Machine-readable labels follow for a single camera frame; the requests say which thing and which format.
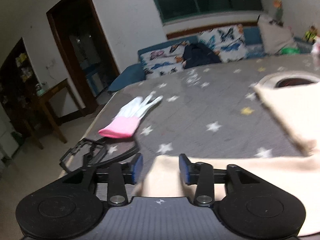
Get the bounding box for cream garment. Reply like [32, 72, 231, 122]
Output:
[132, 80, 319, 236]

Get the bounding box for white pink work glove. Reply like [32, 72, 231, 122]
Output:
[98, 94, 163, 139]

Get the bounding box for grey star tablecloth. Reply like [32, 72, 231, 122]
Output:
[58, 55, 320, 201]

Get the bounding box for dark wooden side table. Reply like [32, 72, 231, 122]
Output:
[23, 77, 87, 151]

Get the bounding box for dark blue backpack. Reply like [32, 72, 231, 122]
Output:
[183, 43, 222, 69]

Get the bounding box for left butterfly cushion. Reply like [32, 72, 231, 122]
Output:
[140, 41, 190, 79]

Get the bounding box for butterfly cushion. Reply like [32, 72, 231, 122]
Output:
[197, 24, 248, 63]
[140, 41, 190, 79]

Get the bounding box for dark doorway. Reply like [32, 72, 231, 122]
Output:
[46, 0, 119, 113]

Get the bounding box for right butterfly cushion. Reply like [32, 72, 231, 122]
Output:
[197, 24, 248, 63]

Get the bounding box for dark wooden shelf cabinet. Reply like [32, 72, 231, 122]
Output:
[1, 38, 43, 138]

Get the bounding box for blue sofa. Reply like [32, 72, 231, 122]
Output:
[107, 23, 320, 93]

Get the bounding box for grey white pillow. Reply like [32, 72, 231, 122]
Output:
[257, 15, 298, 55]

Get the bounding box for plush toy doll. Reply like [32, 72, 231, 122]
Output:
[303, 24, 318, 44]

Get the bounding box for colourful paper flower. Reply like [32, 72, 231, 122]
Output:
[273, 0, 283, 25]

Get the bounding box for black frame tool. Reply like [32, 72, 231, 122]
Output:
[59, 138, 107, 173]

